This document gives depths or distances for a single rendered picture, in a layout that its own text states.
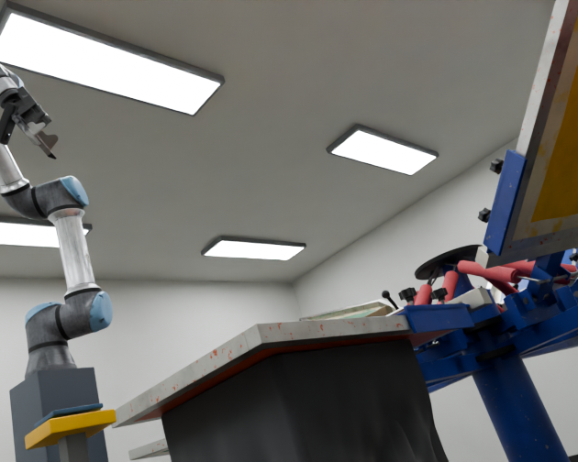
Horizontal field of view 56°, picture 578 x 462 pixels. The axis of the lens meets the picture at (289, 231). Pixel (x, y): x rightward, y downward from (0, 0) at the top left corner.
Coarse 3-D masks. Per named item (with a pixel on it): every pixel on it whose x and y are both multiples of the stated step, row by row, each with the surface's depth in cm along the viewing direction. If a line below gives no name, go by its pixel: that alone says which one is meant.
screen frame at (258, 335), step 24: (240, 336) 99; (264, 336) 96; (288, 336) 100; (312, 336) 105; (336, 336) 110; (360, 336) 118; (216, 360) 104; (240, 360) 103; (168, 384) 115; (192, 384) 110; (120, 408) 128; (144, 408) 120
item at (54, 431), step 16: (64, 416) 101; (80, 416) 103; (96, 416) 105; (112, 416) 107; (32, 432) 104; (48, 432) 99; (64, 432) 100; (80, 432) 105; (96, 432) 111; (32, 448) 106; (64, 448) 104; (80, 448) 105
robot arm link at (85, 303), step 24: (48, 192) 178; (72, 192) 179; (48, 216) 179; (72, 216) 179; (72, 240) 176; (72, 264) 173; (72, 288) 171; (96, 288) 173; (72, 312) 168; (96, 312) 168; (72, 336) 170
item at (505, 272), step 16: (464, 256) 221; (432, 272) 227; (448, 272) 208; (464, 272) 207; (480, 272) 197; (496, 272) 189; (512, 272) 182; (528, 272) 192; (448, 288) 199; (496, 288) 237; (512, 288) 238; (416, 304) 206; (496, 304) 249
